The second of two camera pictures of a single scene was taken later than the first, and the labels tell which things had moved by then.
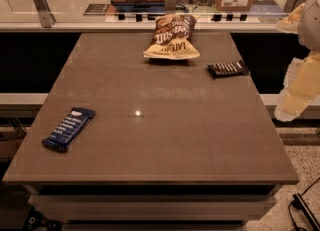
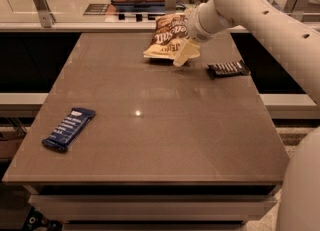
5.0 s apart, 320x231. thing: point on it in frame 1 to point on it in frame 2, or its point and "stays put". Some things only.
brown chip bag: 172,38 stays put
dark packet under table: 36,221 stays put
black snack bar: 227,69 stays put
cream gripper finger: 290,106 to 189,49
